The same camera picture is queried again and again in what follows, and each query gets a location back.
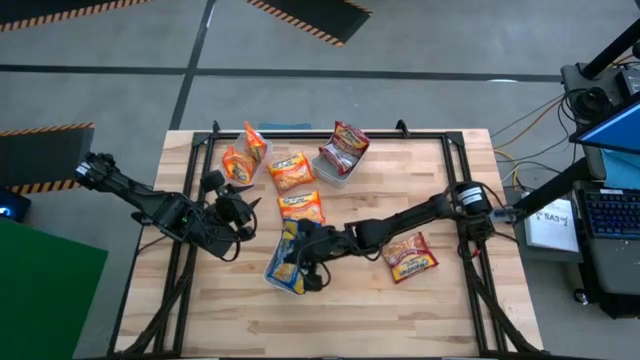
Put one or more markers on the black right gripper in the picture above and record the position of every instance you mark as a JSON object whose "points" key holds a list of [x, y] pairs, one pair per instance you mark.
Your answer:
{"points": [[315, 247]]}

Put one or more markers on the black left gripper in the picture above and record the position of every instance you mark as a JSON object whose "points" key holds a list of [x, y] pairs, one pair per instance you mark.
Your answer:
{"points": [[230, 212]]}

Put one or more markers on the translucent plastic storage bin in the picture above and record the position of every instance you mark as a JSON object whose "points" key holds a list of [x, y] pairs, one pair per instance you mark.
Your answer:
{"points": [[239, 143]]}

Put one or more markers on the white plastic storage bin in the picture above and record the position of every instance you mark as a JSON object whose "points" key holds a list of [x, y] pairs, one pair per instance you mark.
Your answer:
{"points": [[274, 284], [325, 175]]}

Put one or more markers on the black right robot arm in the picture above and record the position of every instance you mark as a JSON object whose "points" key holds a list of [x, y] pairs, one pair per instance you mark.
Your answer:
{"points": [[400, 220]]}

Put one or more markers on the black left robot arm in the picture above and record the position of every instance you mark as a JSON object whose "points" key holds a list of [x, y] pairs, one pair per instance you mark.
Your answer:
{"points": [[150, 205]]}

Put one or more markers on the black hazard-striped mat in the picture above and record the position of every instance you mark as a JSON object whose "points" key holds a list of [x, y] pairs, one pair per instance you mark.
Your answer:
{"points": [[50, 10], [320, 15], [40, 150]]}

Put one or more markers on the green board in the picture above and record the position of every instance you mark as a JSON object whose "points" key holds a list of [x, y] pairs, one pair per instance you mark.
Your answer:
{"points": [[45, 300]]}

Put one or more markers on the black device with blue light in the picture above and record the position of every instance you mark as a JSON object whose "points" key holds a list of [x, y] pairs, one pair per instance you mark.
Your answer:
{"points": [[12, 210]]}

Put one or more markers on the white paper sheet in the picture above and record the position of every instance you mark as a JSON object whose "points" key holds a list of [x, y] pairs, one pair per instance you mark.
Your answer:
{"points": [[552, 227]]}

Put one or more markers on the black stand pole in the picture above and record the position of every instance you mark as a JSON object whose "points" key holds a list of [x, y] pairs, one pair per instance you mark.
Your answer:
{"points": [[612, 50], [550, 187]]}

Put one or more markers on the black laptop keyboard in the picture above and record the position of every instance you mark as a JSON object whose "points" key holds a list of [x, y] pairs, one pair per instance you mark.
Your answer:
{"points": [[612, 215]]}

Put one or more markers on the grey equipment box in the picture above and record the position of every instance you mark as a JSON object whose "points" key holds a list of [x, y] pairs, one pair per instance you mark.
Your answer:
{"points": [[575, 80]]}

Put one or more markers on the light blue sheet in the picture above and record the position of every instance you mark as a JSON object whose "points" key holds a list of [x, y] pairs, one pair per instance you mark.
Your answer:
{"points": [[622, 170]]}

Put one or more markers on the monitor with blue screen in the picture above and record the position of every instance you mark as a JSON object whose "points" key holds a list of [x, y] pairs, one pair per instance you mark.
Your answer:
{"points": [[615, 131]]}

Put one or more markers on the black aluminium table frame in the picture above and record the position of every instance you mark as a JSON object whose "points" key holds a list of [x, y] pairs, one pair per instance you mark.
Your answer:
{"points": [[380, 135]]}

